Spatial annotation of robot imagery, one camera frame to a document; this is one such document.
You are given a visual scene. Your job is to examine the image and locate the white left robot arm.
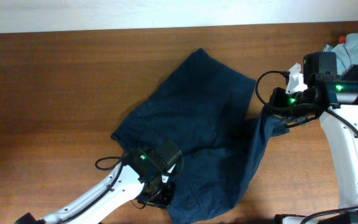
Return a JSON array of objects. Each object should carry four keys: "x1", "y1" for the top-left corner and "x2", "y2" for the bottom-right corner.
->
[{"x1": 15, "y1": 141, "x2": 184, "y2": 224}]

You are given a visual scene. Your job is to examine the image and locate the grey shirt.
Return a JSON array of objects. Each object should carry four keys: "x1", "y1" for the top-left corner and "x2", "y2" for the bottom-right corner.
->
[{"x1": 323, "y1": 33, "x2": 358, "y2": 76}]

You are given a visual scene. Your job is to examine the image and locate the red mesh garment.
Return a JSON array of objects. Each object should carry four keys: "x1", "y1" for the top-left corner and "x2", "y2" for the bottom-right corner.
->
[{"x1": 338, "y1": 36, "x2": 346, "y2": 44}]

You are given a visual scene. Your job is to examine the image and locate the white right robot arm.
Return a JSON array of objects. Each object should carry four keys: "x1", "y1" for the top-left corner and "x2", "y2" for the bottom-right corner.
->
[{"x1": 267, "y1": 52, "x2": 358, "y2": 223}]

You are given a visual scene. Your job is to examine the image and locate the dark blue shorts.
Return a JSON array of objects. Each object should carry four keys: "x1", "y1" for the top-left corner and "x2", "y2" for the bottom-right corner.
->
[{"x1": 111, "y1": 49, "x2": 288, "y2": 223}]

